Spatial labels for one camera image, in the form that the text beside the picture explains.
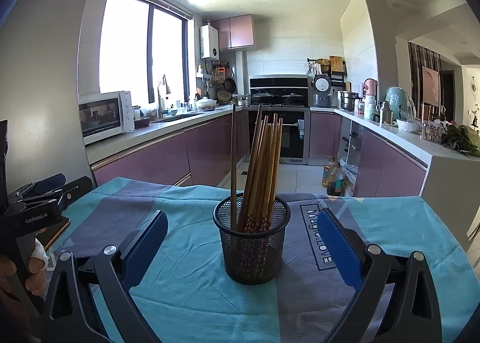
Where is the black mesh utensil cup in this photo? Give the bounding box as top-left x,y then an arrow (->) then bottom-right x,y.
212,198 -> 290,285

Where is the white microwave oven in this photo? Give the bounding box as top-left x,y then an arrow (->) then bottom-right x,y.
79,91 -> 134,146

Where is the teal grey tablecloth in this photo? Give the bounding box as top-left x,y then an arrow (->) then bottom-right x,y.
41,177 -> 479,342

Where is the cooking oil bottle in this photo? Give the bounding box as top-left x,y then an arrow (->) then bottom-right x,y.
322,158 -> 343,196

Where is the pink wall cabinet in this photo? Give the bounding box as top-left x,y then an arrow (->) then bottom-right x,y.
211,15 -> 255,51

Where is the left hand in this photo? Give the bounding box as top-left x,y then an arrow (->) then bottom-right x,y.
1,239 -> 48,297

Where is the chopstick with red patterned end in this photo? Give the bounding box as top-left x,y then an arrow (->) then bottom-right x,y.
267,118 -> 283,226

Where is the dark wooden chopstick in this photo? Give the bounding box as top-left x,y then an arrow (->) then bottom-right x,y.
230,104 -> 237,231

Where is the built-in black oven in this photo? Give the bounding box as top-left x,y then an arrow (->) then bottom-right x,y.
262,107 -> 308,164

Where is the white water heater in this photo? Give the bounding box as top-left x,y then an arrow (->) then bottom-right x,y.
200,24 -> 219,60

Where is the steel pot on counter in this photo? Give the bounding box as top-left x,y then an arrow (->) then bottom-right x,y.
337,91 -> 359,112

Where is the kitchen faucet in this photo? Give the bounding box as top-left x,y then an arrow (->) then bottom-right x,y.
157,74 -> 171,119

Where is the silver refrigerator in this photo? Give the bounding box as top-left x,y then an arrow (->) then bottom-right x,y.
1,0 -> 89,191

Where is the bundle of chopsticks in cup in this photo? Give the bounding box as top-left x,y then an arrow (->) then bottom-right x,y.
238,105 -> 279,233

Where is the black smartphone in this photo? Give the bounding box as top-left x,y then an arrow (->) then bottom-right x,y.
37,217 -> 71,250

